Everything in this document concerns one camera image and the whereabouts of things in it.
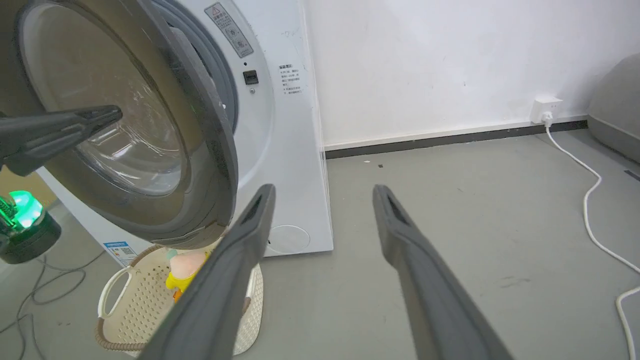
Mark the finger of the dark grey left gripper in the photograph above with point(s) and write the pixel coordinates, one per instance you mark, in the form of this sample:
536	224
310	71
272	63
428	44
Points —
55	126
35	155

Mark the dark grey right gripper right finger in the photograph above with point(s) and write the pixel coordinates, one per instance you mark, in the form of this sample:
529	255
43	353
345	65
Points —
430	295

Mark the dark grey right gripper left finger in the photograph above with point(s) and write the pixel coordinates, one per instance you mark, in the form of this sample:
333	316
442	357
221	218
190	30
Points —
220	290

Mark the grey round washing machine door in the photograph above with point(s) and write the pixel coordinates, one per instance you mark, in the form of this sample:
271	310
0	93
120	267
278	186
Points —
195	160

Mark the white washing machine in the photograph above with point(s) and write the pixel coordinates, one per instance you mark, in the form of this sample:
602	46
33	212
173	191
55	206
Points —
292	150

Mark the black door latch socket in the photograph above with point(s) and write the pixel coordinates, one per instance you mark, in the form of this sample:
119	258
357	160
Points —
250	77

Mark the yellow and pink doll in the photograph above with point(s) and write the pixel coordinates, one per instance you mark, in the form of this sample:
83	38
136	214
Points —
184	277

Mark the black cylinder with green light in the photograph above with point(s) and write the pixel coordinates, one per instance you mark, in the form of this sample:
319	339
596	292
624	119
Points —
27	230

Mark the cream perforated laundry basket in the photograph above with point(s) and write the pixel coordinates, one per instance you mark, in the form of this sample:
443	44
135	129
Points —
142	300

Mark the round white filter cover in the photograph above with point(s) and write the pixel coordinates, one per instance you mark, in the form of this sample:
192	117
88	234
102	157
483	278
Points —
288	239

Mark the blue and white energy label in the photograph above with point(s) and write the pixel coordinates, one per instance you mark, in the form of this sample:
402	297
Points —
120	252

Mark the grey rubber drum gasket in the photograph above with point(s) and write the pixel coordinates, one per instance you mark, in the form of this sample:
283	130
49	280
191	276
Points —
221	70

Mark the grey warning sticker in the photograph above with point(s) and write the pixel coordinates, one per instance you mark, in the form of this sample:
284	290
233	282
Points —
230	30

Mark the white power plug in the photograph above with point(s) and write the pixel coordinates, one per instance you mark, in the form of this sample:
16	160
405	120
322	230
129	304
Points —
547	120

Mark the grey sofa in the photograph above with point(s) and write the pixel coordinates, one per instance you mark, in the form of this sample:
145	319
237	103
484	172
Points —
620	110

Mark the white wall socket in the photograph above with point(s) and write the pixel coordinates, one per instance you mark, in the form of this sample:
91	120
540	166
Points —
545	106

